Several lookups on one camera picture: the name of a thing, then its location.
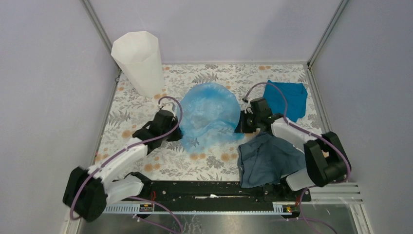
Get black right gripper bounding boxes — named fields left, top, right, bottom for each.
left=234, top=110, right=261, bottom=133

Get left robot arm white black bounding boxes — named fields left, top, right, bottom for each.
left=62, top=108, right=182, bottom=222

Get white paper trash bin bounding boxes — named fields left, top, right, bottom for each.
left=111, top=31, right=165, bottom=98

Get grey-blue crumpled cloth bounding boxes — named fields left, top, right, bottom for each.
left=237, top=133, right=305, bottom=188

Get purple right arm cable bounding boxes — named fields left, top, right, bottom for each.
left=243, top=82, right=352, bottom=181

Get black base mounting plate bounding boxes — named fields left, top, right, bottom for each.
left=138, top=180, right=311, bottom=213

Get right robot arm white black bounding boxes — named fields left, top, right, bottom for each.
left=235, top=97, right=351, bottom=201

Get blue plastic trash bag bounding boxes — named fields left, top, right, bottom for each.
left=180, top=82, right=244, bottom=153

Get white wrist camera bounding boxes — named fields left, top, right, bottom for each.
left=242, top=97, right=253, bottom=114
left=158, top=101, right=177, bottom=117

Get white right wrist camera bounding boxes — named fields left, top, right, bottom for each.
left=242, top=97, right=253, bottom=114

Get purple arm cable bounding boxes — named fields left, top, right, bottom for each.
left=69, top=96, right=184, bottom=221
left=243, top=82, right=352, bottom=181

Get aluminium frame rails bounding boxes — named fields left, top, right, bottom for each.
left=64, top=0, right=372, bottom=234

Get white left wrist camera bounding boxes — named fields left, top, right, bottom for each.
left=158, top=101, right=177, bottom=117

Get teal folded cloth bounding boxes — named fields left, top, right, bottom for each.
left=263, top=80, right=308, bottom=122

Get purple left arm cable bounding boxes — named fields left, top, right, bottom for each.
left=69, top=96, right=184, bottom=221

